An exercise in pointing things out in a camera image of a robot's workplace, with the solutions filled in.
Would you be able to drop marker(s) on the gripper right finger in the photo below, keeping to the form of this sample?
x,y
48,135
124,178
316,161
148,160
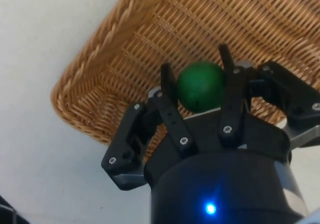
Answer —
x,y
233,101

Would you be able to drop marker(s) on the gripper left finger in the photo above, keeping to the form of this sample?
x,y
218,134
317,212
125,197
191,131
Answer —
x,y
172,114

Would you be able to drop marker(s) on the green ball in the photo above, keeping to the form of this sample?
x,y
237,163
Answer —
x,y
200,86

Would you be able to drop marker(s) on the brown wicker basket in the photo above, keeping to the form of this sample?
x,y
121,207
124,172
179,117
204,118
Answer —
x,y
155,39

